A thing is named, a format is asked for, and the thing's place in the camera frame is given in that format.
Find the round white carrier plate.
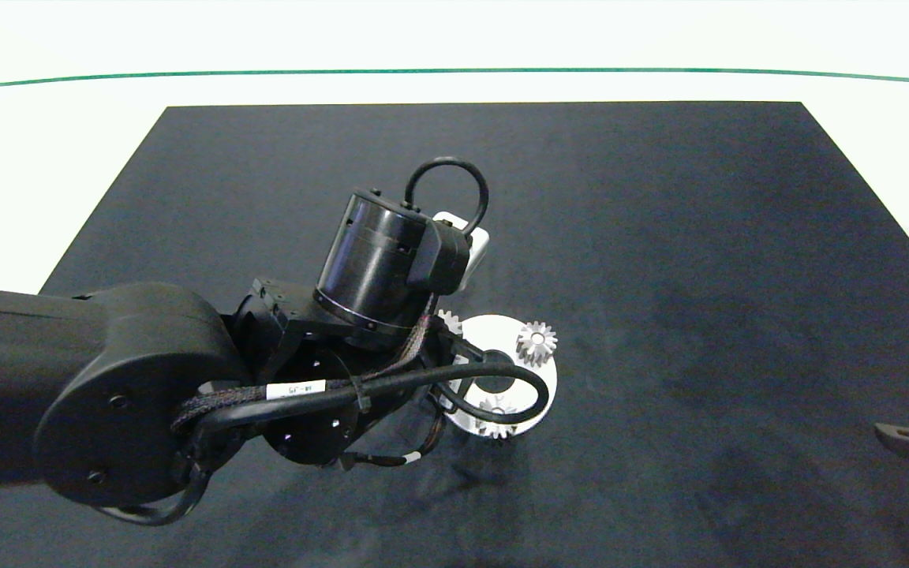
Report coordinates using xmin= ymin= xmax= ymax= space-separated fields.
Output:
xmin=435 ymin=314 xmax=559 ymax=439

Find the dark table mat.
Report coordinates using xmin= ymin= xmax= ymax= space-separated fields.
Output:
xmin=0 ymin=101 xmax=909 ymax=568

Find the thin cable white tag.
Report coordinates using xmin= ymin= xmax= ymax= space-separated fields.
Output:
xmin=335 ymin=410 xmax=449 ymax=469

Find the thick black tagged cable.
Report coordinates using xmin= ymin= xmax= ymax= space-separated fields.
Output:
xmin=95 ymin=359 xmax=552 ymax=527

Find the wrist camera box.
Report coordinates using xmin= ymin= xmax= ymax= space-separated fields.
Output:
xmin=432 ymin=211 xmax=492 ymax=294

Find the camera black cable loop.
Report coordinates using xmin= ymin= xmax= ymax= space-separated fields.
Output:
xmin=404 ymin=156 xmax=490 ymax=236

